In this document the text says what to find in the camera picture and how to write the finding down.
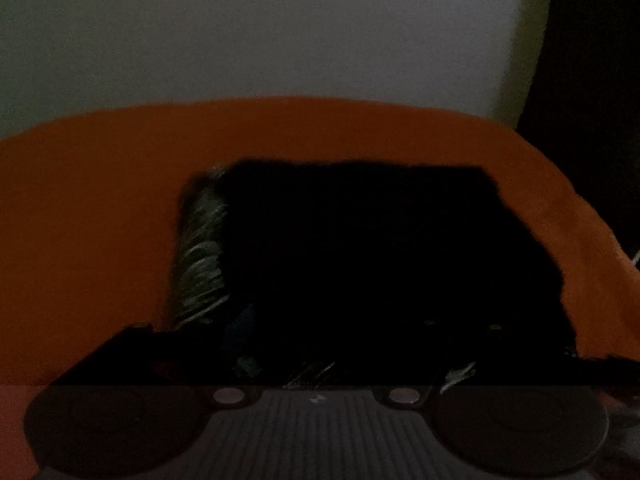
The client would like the orange blanket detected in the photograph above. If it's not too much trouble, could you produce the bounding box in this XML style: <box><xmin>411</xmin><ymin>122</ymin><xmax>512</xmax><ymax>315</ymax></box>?
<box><xmin>0</xmin><ymin>96</ymin><xmax>640</xmax><ymax>480</ymax></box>

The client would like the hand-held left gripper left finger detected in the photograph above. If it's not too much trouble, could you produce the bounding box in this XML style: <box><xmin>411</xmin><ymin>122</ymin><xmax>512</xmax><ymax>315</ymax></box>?
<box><xmin>50</xmin><ymin>304</ymin><xmax>262</xmax><ymax>406</ymax></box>

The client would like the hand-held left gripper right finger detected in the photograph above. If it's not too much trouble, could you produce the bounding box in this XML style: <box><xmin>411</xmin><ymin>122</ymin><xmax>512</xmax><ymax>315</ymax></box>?
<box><xmin>376</xmin><ymin>314</ymin><xmax>610</xmax><ymax>406</ymax></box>

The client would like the black patterned garment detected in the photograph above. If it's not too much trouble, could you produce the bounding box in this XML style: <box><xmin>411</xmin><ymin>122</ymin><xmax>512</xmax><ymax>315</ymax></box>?
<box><xmin>170</xmin><ymin>159</ymin><xmax>578</xmax><ymax>392</ymax></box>

